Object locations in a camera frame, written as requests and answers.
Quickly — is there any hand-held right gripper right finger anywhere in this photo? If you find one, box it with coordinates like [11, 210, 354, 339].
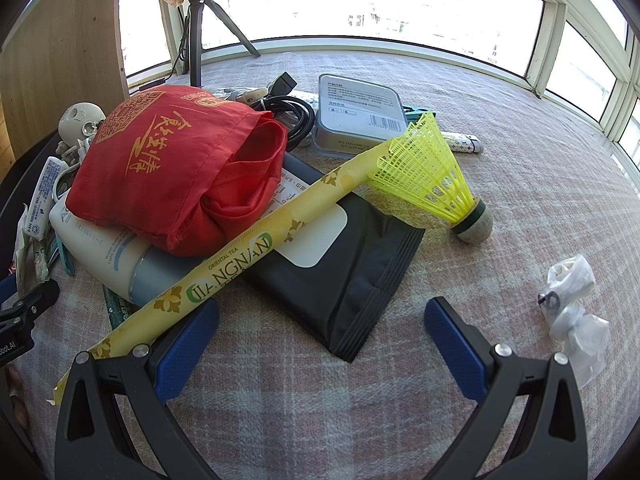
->
[424, 296, 591, 480]

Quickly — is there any white patterned small tube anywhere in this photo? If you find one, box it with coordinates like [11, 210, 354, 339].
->
[440, 131, 486, 156]

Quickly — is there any grey tin box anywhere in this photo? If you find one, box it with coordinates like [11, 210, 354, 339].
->
[312, 73, 412, 156]

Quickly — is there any white bottle with grey cap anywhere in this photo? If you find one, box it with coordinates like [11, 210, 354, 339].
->
[48, 195, 211, 306]

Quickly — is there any ring light power cord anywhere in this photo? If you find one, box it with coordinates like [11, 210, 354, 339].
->
[170, 0, 193, 80]

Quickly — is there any wooden board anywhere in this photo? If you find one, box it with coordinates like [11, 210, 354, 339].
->
[0, 0, 132, 171]

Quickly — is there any yellow plastic shuttlecock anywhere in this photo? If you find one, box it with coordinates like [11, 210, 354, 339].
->
[366, 111, 493, 245]

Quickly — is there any white ball cluster toy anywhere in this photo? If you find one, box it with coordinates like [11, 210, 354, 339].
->
[56, 102, 107, 161]

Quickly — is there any pink plaid cloth covered desktop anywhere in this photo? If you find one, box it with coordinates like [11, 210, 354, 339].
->
[0, 50, 640, 480]

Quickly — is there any long yellow tea packet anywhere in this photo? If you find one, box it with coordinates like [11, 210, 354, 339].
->
[46, 137, 396, 406]

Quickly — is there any crumpled white plastic wrap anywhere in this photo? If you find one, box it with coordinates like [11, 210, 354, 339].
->
[537, 254, 612, 391]

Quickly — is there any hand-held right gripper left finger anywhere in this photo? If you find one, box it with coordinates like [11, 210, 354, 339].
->
[54, 300, 221, 480]

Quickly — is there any white printed tube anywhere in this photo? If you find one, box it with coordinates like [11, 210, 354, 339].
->
[24, 156, 69, 241]

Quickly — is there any green printed pen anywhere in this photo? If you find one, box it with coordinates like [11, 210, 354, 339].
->
[102, 285, 133, 332]

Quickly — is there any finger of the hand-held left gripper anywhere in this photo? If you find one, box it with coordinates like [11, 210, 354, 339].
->
[0, 274, 61, 321]

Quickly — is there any person's left hand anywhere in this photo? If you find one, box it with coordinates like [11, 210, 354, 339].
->
[4, 364, 31, 431]

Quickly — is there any ring light with black tripod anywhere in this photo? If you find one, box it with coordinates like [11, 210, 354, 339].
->
[155, 0, 262, 92]

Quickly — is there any black wet wipes pack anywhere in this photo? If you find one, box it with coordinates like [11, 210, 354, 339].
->
[240, 152, 426, 363]

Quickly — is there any red cloth bag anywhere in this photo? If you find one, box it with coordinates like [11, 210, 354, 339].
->
[65, 85, 288, 258]

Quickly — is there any black cable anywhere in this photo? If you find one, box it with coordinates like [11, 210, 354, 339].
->
[247, 72, 317, 148]

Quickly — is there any white window frame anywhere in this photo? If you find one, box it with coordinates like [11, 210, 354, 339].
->
[120, 0, 640, 171]

